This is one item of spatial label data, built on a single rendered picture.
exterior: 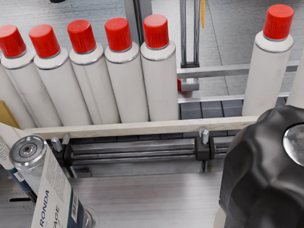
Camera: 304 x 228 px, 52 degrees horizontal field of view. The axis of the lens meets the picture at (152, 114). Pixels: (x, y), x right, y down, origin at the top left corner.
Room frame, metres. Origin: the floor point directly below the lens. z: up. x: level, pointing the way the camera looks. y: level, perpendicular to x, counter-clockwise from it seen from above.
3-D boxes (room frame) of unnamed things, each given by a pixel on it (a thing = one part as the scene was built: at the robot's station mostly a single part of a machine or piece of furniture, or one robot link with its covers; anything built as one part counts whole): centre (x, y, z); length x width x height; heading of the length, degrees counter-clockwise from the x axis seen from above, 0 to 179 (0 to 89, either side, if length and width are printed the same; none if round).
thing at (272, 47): (0.35, -0.18, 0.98); 0.05 x 0.05 x 0.20
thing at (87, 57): (0.38, 0.08, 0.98); 0.05 x 0.05 x 0.20
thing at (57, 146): (0.32, 0.15, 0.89); 0.06 x 0.03 x 0.12; 174
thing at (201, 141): (0.28, -0.07, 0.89); 0.03 x 0.03 x 0.12; 84
